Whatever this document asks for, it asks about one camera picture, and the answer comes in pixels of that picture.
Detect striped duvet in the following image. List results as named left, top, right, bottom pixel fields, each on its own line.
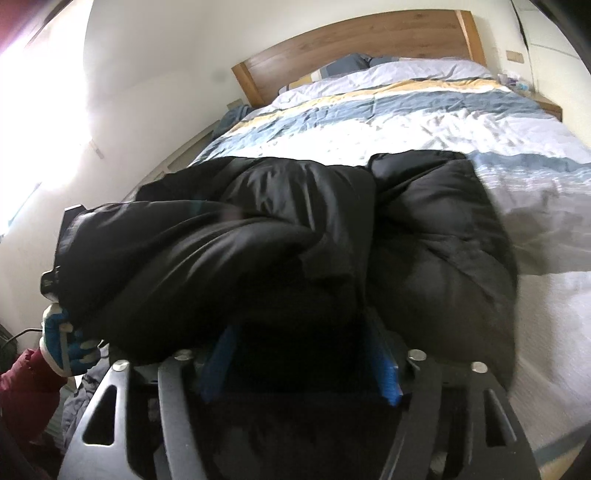
left=189, top=58, right=591, bottom=462

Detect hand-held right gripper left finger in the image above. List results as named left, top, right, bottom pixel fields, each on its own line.
left=62, top=323, right=241, bottom=480

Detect dark blue clothes heap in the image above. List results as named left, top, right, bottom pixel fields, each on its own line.
left=217, top=105, right=252, bottom=134

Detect low beige wall cabinet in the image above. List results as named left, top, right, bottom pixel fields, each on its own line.
left=152, top=124, right=218, bottom=181

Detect bright window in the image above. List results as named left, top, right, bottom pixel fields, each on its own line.
left=0, top=0, right=93, bottom=232

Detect person's left hand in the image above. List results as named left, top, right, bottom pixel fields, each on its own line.
left=39, top=305, right=102, bottom=378

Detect black cable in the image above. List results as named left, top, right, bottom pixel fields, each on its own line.
left=0, top=327, right=43, bottom=352

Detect striped blue pillow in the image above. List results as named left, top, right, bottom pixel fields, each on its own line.
left=277, top=54, right=402, bottom=93

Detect wooden headboard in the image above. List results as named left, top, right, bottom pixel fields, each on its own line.
left=232, top=9, right=488, bottom=108

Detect wooden nightstand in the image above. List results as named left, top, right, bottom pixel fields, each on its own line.
left=531, top=95, right=563, bottom=121

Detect small items on nightstand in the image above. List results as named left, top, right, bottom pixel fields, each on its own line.
left=501, top=74, right=532, bottom=95

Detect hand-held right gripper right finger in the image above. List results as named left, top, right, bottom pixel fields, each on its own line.
left=365, top=318, right=541, bottom=480

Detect black puffer jacket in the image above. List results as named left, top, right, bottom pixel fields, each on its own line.
left=55, top=150, right=520, bottom=480

